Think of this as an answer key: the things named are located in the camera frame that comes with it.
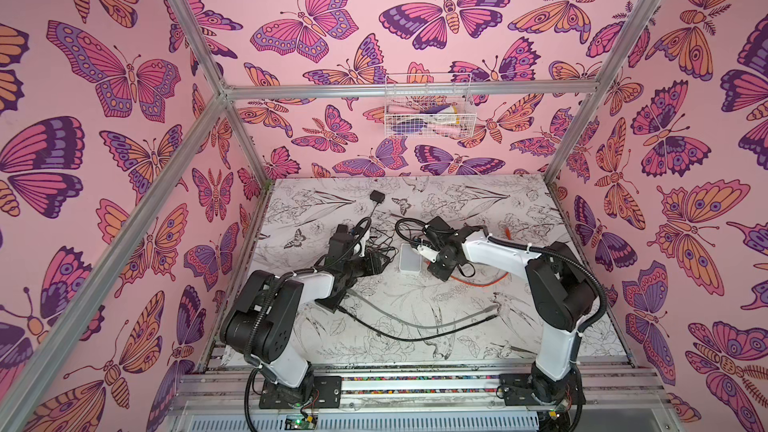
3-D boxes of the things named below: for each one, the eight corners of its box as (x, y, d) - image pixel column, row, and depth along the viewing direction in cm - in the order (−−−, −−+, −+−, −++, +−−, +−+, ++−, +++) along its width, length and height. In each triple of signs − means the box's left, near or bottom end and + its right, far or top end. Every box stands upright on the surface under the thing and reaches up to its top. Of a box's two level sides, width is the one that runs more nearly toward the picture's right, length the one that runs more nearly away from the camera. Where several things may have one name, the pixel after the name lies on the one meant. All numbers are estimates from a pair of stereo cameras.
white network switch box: (400, 274, 96) (401, 261, 90) (400, 250, 101) (400, 238, 95) (420, 273, 96) (421, 261, 90) (418, 250, 101) (420, 237, 95)
